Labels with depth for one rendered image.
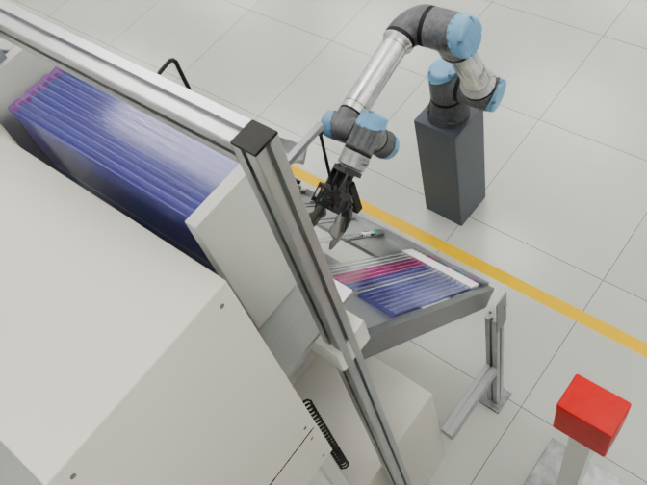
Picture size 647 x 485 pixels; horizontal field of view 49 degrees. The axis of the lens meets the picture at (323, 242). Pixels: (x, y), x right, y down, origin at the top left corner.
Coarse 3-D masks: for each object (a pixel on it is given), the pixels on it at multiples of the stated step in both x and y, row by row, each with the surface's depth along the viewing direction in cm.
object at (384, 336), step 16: (480, 288) 190; (448, 304) 169; (464, 304) 179; (480, 304) 190; (400, 320) 150; (416, 320) 156; (432, 320) 164; (448, 320) 174; (384, 336) 144; (400, 336) 152; (416, 336) 160; (368, 352) 141
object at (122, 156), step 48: (48, 96) 129; (96, 96) 127; (48, 144) 132; (96, 144) 120; (144, 144) 117; (192, 144) 115; (96, 192) 137; (144, 192) 112; (192, 192) 109; (192, 240) 116
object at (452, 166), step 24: (480, 120) 258; (432, 144) 260; (456, 144) 252; (480, 144) 268; (432, 168) 273; (456, 168) 262; (480, 168) 280; (432, 192) 288; (456, 192) 275; (480, 192) 292; (456, 216) 289
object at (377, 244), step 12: (312, 204) 218; (324, 228) 200; (348, 228) 206; (360, 228) 210; (348, 240) 196; (360, 240) 199; (372, 240) 203; (384, 240) 207; (372, 252) 192; (384, 252) 196
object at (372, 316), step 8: (328, 256) 177; (328, 264) 172; (352, 296) 157; (344, 304) 151; (352, 304) 153; (360, 304) 154; (368, 304) 156; (352, 312) 149; (360, 312) 150; (368, 312) 152; (376, 312) 153; (408, 312) 160; (368, 320) 147; (376, 320) 149; (384, 320) 150
